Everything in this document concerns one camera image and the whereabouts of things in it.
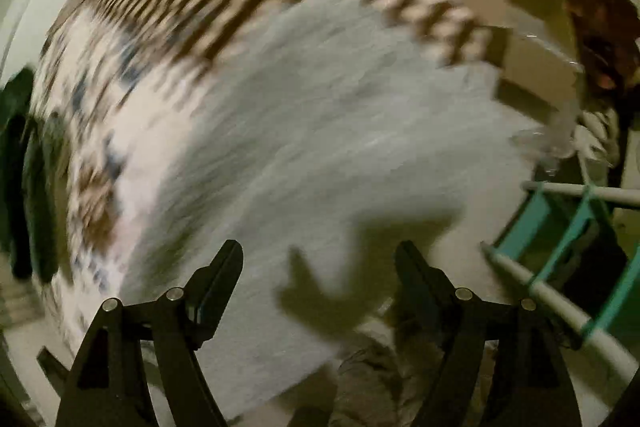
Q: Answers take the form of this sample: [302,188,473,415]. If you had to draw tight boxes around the white floral blanket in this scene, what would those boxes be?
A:
[32,8,206,351]

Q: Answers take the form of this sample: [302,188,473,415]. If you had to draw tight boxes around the dark red bag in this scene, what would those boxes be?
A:
[565,0,639,95]

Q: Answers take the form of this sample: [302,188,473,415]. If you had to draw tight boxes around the grey fluffy pants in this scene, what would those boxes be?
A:
[120,0,528,419]

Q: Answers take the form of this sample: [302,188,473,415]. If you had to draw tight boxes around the dark green clothes pile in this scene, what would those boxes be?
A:
[1,67,70,285]

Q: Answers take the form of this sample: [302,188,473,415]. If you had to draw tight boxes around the cardboard box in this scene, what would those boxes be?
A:
[462,0,584,122]

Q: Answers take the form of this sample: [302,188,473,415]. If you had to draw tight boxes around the teal white drying rack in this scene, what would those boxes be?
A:
[480,181,639,385]

